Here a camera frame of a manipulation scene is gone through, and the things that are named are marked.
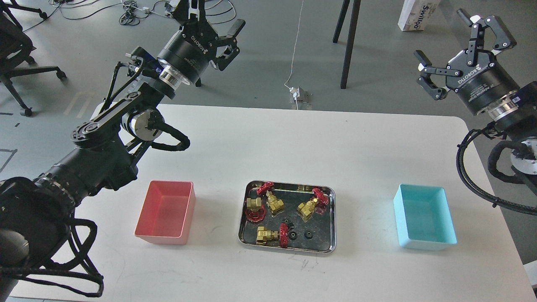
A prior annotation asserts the white cardboard box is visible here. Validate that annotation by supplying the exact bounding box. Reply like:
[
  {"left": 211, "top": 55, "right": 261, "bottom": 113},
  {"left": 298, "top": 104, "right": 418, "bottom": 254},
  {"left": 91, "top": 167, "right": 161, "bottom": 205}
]
[{"left": 398, "top": 0, "right": 441, "bottom": 32}]

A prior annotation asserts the white cable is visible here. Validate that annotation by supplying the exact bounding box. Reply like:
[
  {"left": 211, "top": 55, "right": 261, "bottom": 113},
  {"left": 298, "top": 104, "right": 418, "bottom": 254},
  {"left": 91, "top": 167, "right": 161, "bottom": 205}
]
[{"left": 284, "top": 0, "right": 305, "bottom": 91}]

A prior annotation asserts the black floor cables bundle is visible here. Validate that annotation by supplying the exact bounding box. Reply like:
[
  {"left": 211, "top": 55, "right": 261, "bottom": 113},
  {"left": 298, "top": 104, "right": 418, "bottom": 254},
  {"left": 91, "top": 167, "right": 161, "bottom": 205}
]
[{"left": 48, "top": 0, "right": 237, "bottom": 26}]

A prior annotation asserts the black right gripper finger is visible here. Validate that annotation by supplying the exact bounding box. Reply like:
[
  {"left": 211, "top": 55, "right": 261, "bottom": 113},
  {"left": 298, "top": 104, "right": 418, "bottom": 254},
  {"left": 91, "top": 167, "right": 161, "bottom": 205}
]
[
  {"left": 414, "top": 50, "right": 458, "bottom": 101},
  {"left": 456, "top": 8, "right": 517, "bottom": 68}
]

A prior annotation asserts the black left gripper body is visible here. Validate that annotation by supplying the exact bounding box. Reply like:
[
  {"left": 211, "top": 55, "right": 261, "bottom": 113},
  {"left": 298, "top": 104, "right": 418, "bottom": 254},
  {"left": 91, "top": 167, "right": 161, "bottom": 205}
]
[{"left": 157, "top": 23, "right": 224, "bottom": 86}]

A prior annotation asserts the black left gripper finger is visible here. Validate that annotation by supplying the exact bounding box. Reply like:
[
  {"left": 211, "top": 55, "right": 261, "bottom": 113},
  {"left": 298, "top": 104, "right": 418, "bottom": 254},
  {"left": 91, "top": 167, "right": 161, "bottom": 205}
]
[
  {"left": 212, "top": 19, "right": 246, "bottom": 71},
  {"left": 172, "top": 0, "right": 208, "bottom": 27}
]

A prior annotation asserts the white power adapter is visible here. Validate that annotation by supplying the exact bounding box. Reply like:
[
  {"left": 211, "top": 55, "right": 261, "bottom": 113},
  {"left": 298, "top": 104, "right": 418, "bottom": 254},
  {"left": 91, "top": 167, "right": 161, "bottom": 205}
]
[{"left": 288, "top": 86, "right": 311, "bottom": 104}]

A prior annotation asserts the black office chair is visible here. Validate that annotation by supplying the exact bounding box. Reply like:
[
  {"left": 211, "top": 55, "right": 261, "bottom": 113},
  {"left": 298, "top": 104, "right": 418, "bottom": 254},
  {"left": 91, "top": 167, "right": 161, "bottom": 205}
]
[{"left": 0, "top": 1, "right": 66, "bottom": 117}]

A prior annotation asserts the brass valve red handle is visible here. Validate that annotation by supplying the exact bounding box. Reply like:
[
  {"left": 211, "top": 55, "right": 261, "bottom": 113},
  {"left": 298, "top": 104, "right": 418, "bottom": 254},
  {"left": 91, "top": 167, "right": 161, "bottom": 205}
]
[
  {"left": 244, "top": 197, "right": 266, "bottom": 222},
  {"left": 255, "top": 223, "right": 289, "bottom": 248},
  {"left": 256, "top": 182, "right": 284, "bottom": 216},
  {"left": 297, "top": 187, "right": 329, "bottom": 222}
]

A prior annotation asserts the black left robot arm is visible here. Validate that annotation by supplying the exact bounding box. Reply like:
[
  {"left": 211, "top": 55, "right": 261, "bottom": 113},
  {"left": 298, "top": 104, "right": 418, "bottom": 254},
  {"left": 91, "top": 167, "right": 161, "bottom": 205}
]
[{"left": 1, "top": 0, "right": 245, "bottom": 301}]

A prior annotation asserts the black table leg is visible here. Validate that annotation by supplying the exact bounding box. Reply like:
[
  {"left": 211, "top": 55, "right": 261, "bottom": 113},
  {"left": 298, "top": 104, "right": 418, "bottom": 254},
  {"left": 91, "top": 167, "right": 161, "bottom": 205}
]
[
  {"left": 341, "top": 0, "right": 361, "bottom": 89},
  {"left": 332, "top": 0, "right": 350, "bottom": 44}
]

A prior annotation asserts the light blue plastic box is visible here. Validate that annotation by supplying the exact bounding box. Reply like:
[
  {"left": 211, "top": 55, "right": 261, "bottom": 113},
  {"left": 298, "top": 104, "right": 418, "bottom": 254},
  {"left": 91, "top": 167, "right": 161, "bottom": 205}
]
[{"left": 394, "top": 184, "right": 458, "bottom": 251}]

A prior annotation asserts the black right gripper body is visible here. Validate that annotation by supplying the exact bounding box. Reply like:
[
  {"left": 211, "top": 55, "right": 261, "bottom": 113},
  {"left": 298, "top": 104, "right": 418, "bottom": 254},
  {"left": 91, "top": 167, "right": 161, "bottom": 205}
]
[{"left": 446, "top": 50, "right": 520, "bottom": 115}]

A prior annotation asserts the pink plastic box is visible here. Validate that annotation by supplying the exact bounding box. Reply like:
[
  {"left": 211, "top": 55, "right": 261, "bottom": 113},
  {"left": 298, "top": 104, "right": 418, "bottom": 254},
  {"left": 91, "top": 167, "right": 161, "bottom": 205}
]
[{"left": 134, "top": 180, "right": 196, "bottom": 245}]

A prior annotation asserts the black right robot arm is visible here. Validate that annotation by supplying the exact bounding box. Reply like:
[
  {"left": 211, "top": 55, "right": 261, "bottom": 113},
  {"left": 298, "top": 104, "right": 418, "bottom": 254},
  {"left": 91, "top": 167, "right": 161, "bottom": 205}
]
[{"left": 414, "top": 8, "right": 537, "bottom": 215}]

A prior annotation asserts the silver metal tray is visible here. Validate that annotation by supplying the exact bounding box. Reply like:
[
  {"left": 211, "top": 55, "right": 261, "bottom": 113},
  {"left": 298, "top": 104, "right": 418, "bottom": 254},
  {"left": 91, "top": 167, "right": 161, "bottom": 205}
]
[{"left": 238, "top": 180, "right": 336, "bottom": 253}]

